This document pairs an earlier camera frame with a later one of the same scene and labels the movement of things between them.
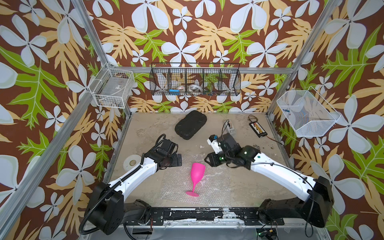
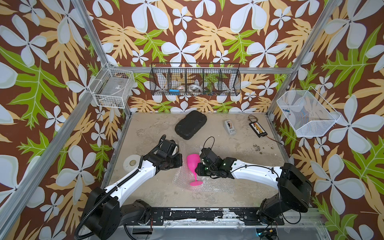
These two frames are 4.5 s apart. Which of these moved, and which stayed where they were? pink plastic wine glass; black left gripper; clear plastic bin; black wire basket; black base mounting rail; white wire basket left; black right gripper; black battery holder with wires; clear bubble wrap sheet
Moved: pink plastic wine glass; black right gripper; clear bubble wrap sheet
Stayed: black base mounting rail; white wire basket left; black left gripper; clear plastic bin; black battery holder with wires; black wire basket
